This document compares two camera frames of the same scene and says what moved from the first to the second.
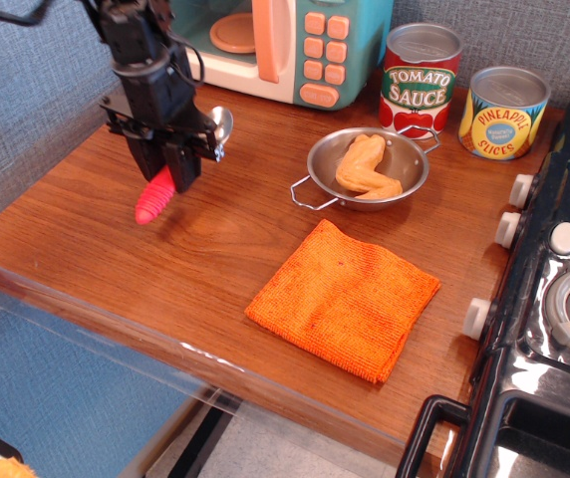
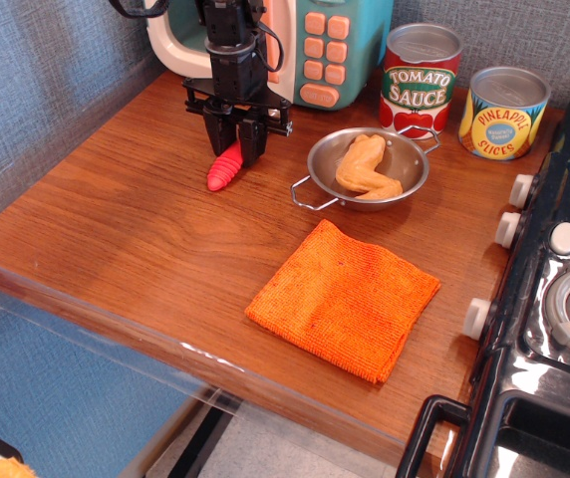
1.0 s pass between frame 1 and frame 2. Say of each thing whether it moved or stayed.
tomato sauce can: stayed
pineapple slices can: stayed
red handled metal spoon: moved
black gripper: moved
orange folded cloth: stayed
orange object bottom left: stayed
